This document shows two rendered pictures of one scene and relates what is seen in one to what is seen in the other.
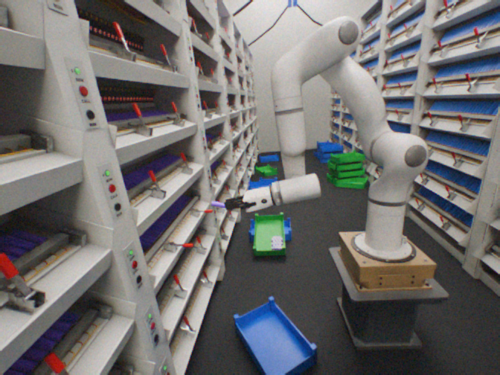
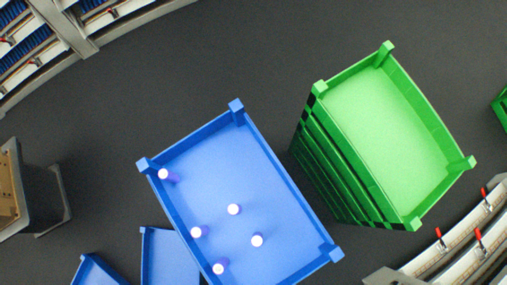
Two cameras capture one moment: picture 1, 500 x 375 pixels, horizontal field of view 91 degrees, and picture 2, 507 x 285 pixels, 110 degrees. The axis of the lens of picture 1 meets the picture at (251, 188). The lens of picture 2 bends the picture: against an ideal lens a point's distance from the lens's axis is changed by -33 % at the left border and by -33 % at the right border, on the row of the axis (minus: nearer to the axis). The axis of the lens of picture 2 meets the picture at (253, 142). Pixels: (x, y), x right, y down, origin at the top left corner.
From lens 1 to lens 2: 0.08 m
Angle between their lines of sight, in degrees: 78
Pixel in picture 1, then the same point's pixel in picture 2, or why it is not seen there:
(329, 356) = (85, 241)
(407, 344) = (57, 175)
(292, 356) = (99, 276)
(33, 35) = not seen: outside the picture
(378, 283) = (9, 197)
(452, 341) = (49, 141)
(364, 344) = (67, 211)
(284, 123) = not seen: outside the picture
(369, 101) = not seen: outside the picture
